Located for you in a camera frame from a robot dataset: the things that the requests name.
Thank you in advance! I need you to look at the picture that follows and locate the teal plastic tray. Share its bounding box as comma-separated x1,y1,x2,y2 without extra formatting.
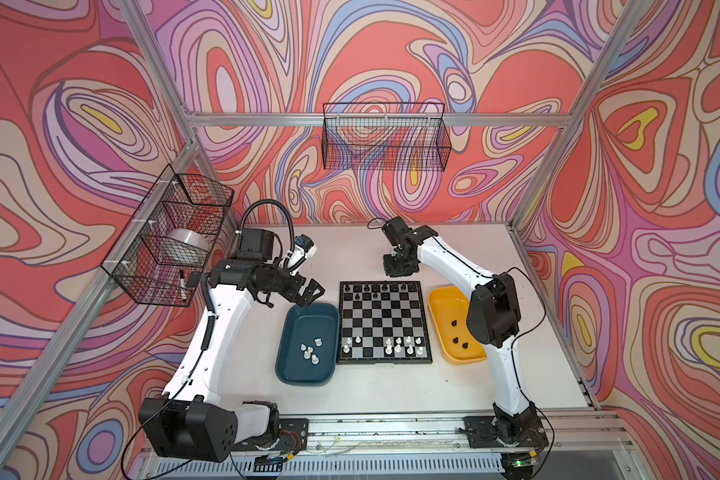
275,302,340,387

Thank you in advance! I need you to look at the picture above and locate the black wire basket back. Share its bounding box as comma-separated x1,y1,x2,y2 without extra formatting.
321,100,452,172

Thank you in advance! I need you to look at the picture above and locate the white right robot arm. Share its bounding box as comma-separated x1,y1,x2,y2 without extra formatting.
382,217,549,447

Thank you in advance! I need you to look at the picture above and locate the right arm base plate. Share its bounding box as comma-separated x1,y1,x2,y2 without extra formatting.
459,414,549,450

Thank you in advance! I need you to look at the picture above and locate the yellow plastic tray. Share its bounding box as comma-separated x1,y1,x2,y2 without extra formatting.
428,286,486,365

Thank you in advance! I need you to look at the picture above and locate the black wire basket left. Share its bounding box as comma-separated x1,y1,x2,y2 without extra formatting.
101,166,234,307

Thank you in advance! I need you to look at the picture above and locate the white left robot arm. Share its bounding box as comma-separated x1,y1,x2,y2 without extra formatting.
138,259,325,462

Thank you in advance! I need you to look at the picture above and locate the black marker pen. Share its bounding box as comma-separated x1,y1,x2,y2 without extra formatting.
178,270,188,303

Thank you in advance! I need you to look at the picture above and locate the black white chess board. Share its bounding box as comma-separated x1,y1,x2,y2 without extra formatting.
336,281,433,364

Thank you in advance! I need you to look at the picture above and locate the silver tape roll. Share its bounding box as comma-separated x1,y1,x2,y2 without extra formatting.
168,228,211,250

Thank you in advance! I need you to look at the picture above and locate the black wire basket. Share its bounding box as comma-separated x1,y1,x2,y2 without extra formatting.
101,166,234,307
321,100,452,172

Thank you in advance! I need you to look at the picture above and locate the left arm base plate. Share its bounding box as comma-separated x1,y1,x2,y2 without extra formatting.
232,417,309,454

